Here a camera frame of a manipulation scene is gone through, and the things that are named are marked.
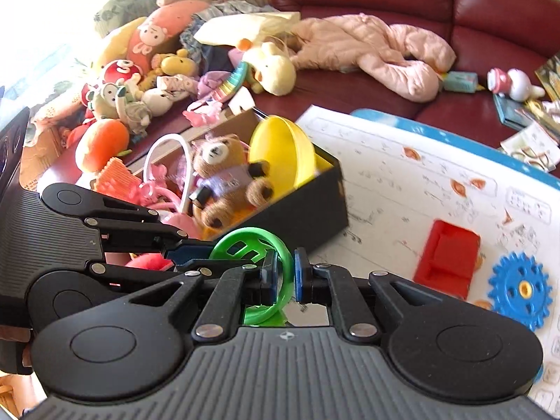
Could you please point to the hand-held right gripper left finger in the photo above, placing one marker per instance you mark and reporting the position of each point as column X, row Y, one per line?
column 274, row 280

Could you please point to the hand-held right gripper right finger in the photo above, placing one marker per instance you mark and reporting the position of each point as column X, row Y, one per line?
column 299, row 275

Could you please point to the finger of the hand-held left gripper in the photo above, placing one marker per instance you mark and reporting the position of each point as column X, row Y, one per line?
column 131, row 234
column 144, row 273

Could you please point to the pink building block piece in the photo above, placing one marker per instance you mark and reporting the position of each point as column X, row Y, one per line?
column 113, row 177

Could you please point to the black cardboard box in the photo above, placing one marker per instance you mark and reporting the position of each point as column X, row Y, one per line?
column 306, row 210

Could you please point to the white headband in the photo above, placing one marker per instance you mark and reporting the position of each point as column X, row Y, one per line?
column 169, row 137

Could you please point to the red plastic block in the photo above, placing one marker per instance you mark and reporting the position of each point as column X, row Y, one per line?
column 446, row 258

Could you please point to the orange plush fruit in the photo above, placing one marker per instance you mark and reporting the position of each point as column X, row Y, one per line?
column 103, row 144

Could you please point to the brown teddy bear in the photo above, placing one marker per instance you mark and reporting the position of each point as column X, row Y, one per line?
column 218, row 153

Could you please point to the yellow plastic bowl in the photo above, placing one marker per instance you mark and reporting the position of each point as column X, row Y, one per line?
column 280, row 148

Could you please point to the white doll plush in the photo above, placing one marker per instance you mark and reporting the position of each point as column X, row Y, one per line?
column 113, row 105

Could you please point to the printed instruction sheet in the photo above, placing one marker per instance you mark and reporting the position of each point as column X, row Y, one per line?
column 393, row 183

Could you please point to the pink bow toy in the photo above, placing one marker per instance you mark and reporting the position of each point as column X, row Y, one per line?
column 203, row 113

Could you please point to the red round plush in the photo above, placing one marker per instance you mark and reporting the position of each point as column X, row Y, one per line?
column 120, row 71

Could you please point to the purple cloth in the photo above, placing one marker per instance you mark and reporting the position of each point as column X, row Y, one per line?
column 214, row 84

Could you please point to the blue children's table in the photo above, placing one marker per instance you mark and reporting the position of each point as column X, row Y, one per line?
column 393, row 118

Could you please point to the rainbow striped toy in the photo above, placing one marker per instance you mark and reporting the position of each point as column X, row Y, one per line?
column 234, row 81

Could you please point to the yellow plush cushion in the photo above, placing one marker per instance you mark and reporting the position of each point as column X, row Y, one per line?
column 113, row 43

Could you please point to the pink long plush pillow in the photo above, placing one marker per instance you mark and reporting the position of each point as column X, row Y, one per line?
column 166, row 30

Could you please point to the yellow duck plush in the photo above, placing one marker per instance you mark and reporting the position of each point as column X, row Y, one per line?
column 271, row 68

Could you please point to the blue plastic gear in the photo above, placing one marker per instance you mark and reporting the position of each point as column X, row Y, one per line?
column 512, row 288

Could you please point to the floral cushion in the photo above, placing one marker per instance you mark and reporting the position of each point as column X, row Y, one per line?
column 127, row 4

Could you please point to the cream cloth bag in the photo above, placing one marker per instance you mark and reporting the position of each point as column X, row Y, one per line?
column 245, row 26

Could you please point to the pink padded jacket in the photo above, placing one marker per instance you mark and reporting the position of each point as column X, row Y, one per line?
column 358, row 39

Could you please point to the teal carton box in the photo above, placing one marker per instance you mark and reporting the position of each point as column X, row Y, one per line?
column 459, row 82

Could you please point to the blue book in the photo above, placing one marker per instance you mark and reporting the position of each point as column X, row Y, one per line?
column 509, row 111

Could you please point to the white exercise book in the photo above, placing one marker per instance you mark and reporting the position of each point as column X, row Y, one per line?
column 533, row 146

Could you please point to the white rabbit toy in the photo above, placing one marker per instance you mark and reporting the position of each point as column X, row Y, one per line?
column 518, row 83

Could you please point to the corn picture packet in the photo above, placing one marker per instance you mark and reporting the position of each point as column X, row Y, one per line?
column 549, row 70

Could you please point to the dark red leather sofa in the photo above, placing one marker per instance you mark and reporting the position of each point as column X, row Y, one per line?
column 481, row 4

